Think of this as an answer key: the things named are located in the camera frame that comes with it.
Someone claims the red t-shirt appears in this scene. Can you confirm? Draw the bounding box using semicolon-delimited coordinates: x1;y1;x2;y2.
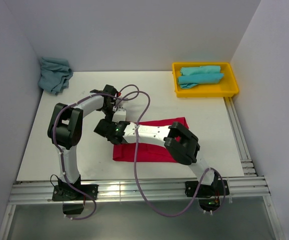
112;117;189;163

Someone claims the aluminium mounting rail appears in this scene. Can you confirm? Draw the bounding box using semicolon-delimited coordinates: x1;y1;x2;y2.
7;176;271;205

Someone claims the rolled teal t-shirt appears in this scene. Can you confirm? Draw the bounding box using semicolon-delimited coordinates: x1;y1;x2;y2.
180;65;221;76
177;73;224;89

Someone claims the yellow plastic bin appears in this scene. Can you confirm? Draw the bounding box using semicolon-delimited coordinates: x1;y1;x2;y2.
172;62;240;98

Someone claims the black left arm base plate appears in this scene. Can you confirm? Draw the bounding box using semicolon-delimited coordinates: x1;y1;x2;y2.
51;184;99;202

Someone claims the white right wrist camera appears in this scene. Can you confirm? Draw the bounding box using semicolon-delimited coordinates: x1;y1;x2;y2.
112;106;127;123

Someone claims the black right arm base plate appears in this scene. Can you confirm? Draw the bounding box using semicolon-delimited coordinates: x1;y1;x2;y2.
185;180;230;198

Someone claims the crumpled grey-blue t-shirt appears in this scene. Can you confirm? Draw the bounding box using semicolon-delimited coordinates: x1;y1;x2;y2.
38;57;73;95

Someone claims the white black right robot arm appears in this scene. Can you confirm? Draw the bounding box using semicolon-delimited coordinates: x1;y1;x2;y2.
94;119;219;195

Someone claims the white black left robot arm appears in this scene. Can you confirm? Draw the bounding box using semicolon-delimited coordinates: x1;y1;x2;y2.
47;84;119;200

